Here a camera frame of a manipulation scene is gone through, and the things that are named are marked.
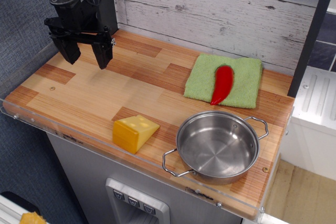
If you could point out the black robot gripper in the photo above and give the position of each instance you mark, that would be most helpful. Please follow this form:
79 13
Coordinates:
77 21

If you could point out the red chili pepper toy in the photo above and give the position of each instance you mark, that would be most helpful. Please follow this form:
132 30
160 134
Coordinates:
224 80

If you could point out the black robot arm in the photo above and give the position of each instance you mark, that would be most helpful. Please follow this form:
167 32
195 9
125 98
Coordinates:
77 22

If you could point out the green towel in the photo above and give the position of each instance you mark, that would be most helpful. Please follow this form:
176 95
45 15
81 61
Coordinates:
247 76

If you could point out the yellow object at corner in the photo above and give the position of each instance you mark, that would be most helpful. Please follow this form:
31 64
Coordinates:
32 218

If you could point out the yellow cheese wedge toy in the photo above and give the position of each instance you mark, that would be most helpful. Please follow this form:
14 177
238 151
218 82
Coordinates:
132 133

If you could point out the grey toy fridge cabinet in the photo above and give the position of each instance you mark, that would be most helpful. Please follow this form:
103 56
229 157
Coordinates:
88 171

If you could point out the silver dispenser panel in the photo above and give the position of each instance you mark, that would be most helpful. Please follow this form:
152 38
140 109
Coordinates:
133 206

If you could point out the stainless steel pot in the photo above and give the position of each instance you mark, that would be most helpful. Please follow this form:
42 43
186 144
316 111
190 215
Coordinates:
218 147

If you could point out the white toy sink unit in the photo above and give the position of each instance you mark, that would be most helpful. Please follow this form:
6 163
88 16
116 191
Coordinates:
309 140

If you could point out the dark left upright post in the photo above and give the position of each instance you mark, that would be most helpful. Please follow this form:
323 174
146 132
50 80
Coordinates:
107 15

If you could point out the dark upright post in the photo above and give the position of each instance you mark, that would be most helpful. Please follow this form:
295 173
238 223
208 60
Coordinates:
107 15
311 38

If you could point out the dark right upright post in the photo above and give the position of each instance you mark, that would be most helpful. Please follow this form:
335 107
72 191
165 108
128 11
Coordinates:
311 38

